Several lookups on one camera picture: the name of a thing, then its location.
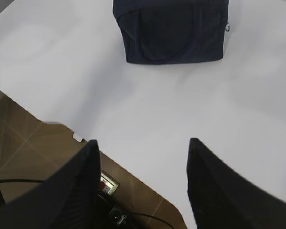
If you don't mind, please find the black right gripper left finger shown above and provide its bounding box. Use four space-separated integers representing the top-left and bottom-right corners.
0 140 101 229

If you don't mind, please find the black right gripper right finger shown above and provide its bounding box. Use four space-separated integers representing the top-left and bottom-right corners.
187 138 286 229

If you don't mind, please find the navy blue lunch bag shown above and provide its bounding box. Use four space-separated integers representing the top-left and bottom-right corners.
112 0 229 65

